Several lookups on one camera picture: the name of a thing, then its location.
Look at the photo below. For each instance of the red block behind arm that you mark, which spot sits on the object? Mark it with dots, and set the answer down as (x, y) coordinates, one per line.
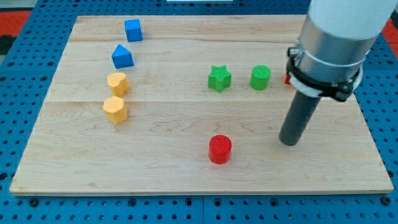
(287, 79)

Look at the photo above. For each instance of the light wooden board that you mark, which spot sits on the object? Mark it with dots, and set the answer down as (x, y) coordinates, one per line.
(162, 146)

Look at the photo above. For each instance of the yellow heart block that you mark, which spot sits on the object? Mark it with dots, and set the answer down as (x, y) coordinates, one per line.
(118, 83)

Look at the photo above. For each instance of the green cylinder block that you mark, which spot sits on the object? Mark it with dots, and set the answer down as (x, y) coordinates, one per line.
(260, 77)

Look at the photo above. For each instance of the green star block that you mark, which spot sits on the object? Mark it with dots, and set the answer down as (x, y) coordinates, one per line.
(219, 78)

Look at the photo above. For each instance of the blue cube block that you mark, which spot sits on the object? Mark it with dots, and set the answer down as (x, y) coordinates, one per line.
(133, 30)

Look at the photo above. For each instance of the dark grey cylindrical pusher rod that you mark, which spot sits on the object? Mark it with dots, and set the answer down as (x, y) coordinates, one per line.
(297, 118)

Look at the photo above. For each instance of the yellow hexagon block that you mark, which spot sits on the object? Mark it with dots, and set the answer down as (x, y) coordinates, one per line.
(115, 109)

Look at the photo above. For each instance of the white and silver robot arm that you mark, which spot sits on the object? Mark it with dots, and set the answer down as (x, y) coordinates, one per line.
(336, 37)

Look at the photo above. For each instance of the red cylinder block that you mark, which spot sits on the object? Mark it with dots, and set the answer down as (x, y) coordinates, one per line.
(220, 147)

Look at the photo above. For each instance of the blue triangular prism block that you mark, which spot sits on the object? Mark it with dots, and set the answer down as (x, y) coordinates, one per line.
(122, 57)

